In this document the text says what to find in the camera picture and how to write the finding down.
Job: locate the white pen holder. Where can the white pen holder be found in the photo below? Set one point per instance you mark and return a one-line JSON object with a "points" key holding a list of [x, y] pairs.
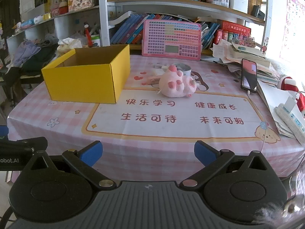
{"points": [[238, 3]]}

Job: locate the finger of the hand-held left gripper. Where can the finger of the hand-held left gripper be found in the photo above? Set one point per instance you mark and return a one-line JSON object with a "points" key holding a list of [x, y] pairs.
{"points": [[23, 144], [3, 131]]}

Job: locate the white plugged charger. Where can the white plugged charger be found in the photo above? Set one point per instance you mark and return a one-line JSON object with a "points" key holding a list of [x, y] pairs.
{"points": [[292, 103]]}

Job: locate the red and white plush toy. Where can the red and white plush toy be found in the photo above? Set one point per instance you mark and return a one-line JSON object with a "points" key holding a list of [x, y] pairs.
{"points": [[288, 83]]}

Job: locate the pink plush pig toy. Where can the pink plush pig toy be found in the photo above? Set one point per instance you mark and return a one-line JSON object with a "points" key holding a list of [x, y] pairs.
{"points": [[176, 85]]}

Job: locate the messy stack of papers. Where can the messy stack of papers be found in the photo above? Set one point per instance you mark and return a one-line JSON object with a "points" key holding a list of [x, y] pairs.
{"points": [[238, 52]]}

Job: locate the row of small packets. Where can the row of small packets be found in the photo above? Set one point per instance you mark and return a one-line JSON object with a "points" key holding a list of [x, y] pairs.
{"points": [[33, 20]]}

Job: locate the yellow cardboard box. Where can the yellow cardboard box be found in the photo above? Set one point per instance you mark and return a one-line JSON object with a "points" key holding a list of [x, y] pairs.
{"points": [[81, 83]]}

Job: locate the white paper sheets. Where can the white paper sheets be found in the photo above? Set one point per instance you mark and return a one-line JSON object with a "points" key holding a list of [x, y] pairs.
{"points": [[271, 97]]}

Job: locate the long red box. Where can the long red box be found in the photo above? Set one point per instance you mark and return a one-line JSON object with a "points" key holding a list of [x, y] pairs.
{"points": [[236, 29]]}

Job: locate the small black box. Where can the small black box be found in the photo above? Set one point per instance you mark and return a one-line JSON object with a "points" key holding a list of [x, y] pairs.
{"points": [[258, 13]]}

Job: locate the wall poster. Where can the wall poster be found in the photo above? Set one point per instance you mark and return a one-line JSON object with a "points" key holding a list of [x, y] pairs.
{"points": [[293, 28]]}

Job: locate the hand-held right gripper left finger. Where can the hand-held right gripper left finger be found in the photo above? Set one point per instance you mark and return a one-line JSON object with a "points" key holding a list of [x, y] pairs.
{"points": [[91, 151]]}

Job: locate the white shelf unit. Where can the white shelf unit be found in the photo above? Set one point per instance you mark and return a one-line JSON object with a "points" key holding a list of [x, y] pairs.
{"points": [[103, 16]]}

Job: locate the small red pack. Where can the small red pack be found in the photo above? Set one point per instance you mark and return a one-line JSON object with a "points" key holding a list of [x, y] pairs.
{"points": [[219, 37]]}

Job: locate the pink learning tablet toy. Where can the pink learning tablet toy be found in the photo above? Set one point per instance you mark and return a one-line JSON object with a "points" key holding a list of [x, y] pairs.
{"points": [[166, 35]]}

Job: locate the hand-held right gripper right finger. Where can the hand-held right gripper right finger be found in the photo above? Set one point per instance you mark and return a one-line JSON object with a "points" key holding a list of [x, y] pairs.
{"points": [[205, 151]]}

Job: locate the row of colourful books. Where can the row of colourful books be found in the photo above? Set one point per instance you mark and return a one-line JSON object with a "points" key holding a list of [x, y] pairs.
{"points": [[128, 31]]}

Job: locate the white power strip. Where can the white power strip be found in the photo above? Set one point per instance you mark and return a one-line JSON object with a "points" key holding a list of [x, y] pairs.
{"points": [[292, 121]]}

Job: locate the pile of clothes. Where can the pile of clothes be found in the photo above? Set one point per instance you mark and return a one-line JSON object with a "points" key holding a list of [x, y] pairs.
{"points": [[35, 54]]}

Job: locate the floral tissue box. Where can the floral tissue box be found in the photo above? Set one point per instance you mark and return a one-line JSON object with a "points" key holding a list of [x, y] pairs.
{"points": [[69, 46]]}

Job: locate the black smartphone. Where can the black smartphone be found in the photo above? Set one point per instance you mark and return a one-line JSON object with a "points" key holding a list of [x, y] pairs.
{"points": [[249, 75]]}

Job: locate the white tape roll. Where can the white tape roll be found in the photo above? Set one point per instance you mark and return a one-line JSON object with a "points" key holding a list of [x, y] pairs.
{"points": [[188, 71]]}

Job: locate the fuzzy grey cloth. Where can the fuzzy grey cloth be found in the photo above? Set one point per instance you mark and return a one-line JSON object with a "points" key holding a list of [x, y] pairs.
{"points": [[269, 213]]}

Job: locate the green and white cup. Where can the green and white cup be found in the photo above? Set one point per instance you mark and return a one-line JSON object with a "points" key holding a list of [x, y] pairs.
{"points": [[95, 41]]}

